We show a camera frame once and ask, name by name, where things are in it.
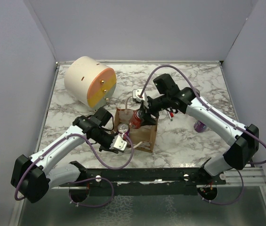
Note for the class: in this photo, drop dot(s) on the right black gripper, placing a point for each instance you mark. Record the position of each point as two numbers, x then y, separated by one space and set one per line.
146 114

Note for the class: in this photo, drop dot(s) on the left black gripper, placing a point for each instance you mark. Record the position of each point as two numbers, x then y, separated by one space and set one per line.
108 148

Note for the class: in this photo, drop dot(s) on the orange red soda can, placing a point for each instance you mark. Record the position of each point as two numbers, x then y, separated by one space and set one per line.
136 119

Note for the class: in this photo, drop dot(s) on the purple fanta can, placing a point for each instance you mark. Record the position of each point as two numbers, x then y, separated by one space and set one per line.
199 127
123 128

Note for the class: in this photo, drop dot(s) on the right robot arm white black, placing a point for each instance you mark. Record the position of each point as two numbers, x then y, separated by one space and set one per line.
241 139

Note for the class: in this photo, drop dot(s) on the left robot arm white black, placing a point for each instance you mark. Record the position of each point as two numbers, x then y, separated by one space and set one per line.
30 174

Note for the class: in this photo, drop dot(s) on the cream cylindrical drawer box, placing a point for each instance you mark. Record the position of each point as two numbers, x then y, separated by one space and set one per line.
91 82

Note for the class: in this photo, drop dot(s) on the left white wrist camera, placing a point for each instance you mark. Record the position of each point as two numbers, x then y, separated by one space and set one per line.
119 144

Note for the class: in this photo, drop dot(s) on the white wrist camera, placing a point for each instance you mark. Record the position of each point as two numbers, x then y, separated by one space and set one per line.
140 98
119 144

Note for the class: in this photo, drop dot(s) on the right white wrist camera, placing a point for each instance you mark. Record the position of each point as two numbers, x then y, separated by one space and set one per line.
140 98

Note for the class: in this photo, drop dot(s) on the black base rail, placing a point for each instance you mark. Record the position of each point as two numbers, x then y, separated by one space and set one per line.
146 181

